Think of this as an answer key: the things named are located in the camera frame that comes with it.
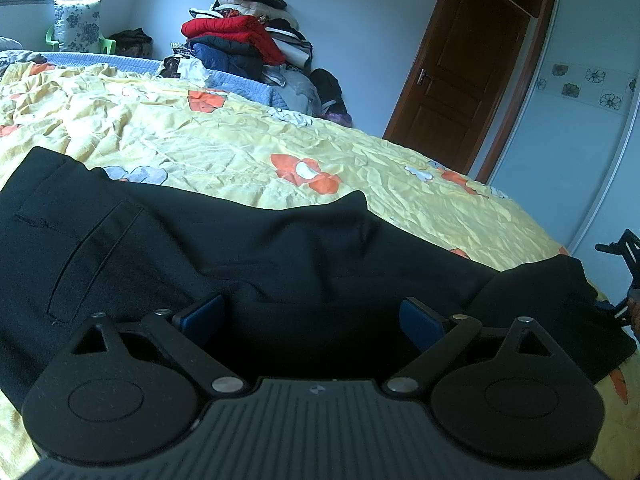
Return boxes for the white brown printed garment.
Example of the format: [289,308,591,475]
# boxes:
[157,54,216,88]

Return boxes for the black pants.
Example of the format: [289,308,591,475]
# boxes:
[0,146,638,411]

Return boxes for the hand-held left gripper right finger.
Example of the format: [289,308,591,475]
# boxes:
[382,297,551,402]

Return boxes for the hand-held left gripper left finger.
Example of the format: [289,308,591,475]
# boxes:
[67,294,250,403]

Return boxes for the floral tile border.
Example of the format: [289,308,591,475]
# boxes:
[535,62,638,111]

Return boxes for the floral pillow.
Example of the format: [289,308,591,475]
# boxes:
[53,0,104,53]

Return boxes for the green plastic chair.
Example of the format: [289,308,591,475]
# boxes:
[46,25,117,55]

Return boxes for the black backpack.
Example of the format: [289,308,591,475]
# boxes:
[309,67,347,117]

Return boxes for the dark bag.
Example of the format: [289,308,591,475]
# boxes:
[108,28,153,58]

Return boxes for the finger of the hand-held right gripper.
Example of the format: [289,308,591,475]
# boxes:
[595,287,640,331]
[594,229,640,281]

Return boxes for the yellow printed bedsheet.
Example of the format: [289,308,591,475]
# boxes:
[0,50,631,466]

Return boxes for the pile of clothes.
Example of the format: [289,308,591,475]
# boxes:
[170,0,321,116]

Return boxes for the brown wooden door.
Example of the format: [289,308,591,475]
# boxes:
[475,0,563,183]
[382,0,531,173]

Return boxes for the blue quilted bed cover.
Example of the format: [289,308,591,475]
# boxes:
[40,51,291,111]

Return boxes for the grey quilt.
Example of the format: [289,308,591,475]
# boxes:
[0,36,48,73]

